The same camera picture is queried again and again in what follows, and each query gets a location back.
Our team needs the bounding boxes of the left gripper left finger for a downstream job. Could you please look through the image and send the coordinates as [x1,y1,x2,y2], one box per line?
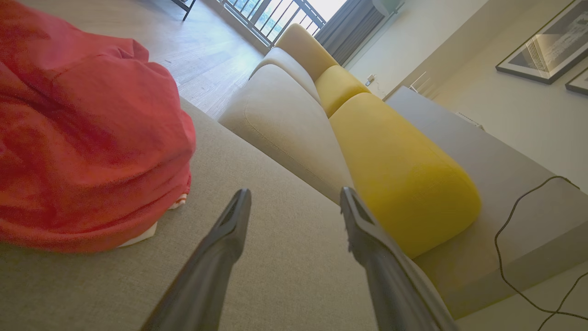
[141,188,252,331]

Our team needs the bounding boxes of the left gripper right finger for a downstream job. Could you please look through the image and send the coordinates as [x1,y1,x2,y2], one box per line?
[340,186,460,331]

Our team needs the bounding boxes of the red striped shorts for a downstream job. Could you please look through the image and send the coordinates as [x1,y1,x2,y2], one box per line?
[0,53,197,253]

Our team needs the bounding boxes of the yellow sofa back cushion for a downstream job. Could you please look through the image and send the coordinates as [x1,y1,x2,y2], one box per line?
[328,92,483,259]
[314,64,372,118]

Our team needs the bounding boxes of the beige sofa seat cushion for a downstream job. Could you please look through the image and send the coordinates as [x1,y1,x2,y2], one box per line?
[218,63,354,204]
[249,47,321,104]

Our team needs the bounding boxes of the beige sofa back cushion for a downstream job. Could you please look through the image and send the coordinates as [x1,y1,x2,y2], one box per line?
[275,23,340,82]

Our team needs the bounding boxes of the grey curtain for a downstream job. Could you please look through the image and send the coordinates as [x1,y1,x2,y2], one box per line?
[315,0,391,66]

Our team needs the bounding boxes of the balcony railing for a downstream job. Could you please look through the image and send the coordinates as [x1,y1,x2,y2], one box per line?
[216,0,328,47]

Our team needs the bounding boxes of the small black framed picture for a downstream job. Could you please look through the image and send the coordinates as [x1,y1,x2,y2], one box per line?
[565,68,588,97]

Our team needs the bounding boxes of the large black framed picture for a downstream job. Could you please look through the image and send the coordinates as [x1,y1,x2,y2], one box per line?
[495,0,588,86]

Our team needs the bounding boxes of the thin black floor cable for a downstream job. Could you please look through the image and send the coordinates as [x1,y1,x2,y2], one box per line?
[494,176,588,331]

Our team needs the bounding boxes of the grey sofa backrest frame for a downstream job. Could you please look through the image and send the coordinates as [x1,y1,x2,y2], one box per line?
[385,86,588,320]

